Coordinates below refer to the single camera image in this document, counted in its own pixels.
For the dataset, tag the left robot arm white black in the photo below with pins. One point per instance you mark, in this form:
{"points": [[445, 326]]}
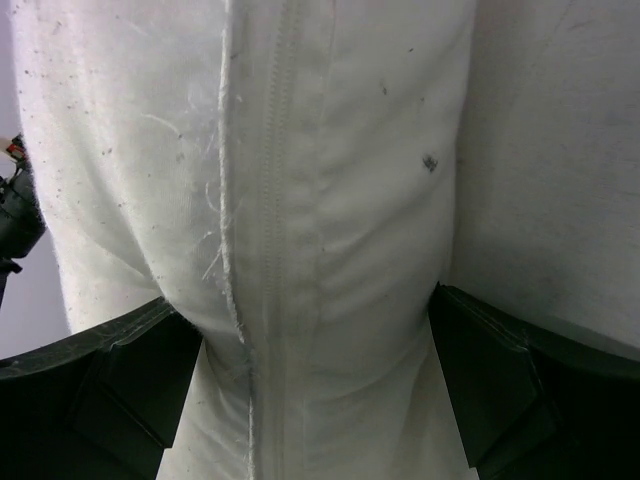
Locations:
{"points": [[22, 225]]}

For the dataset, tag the white pillow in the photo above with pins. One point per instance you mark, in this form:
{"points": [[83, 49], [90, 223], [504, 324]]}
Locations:
{"points": [[296, 177]]}

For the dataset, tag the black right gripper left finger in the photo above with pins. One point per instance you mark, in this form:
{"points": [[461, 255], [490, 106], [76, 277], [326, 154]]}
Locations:
{"points": [[101, 404]]}

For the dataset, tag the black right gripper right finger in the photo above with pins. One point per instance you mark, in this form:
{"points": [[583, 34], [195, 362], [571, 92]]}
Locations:
{"points": [[532, 404]]}

